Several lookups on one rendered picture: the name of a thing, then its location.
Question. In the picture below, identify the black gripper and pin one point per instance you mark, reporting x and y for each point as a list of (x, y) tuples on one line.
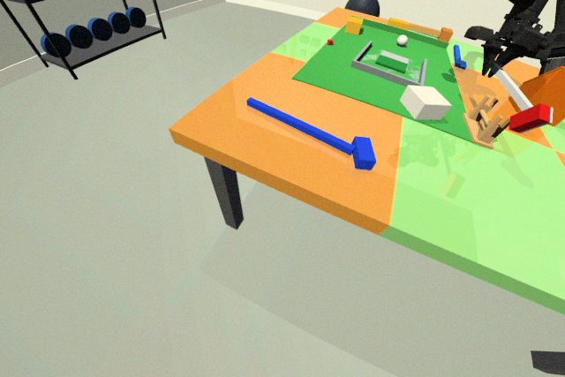
[(492, 47)]

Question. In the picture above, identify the green flat mat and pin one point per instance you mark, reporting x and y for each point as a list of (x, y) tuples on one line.
[(330, 69)]

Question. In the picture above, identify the yellow block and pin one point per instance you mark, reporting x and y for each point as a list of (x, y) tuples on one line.
[(398, 23), (353, 25)]

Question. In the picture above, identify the white golf ball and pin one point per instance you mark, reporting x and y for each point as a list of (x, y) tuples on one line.
[(402, 40)]

